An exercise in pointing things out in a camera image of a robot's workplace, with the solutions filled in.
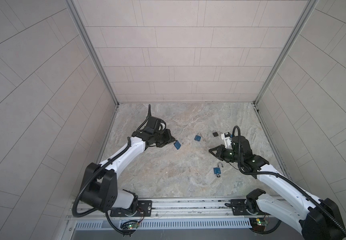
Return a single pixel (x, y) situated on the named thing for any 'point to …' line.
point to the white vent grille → (168, 224)
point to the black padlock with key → (215, 134)
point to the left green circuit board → (133, 226)
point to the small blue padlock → (198, 137)
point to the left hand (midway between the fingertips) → (178, 136)
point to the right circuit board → (258, 224)
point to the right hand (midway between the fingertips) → (208, 152)
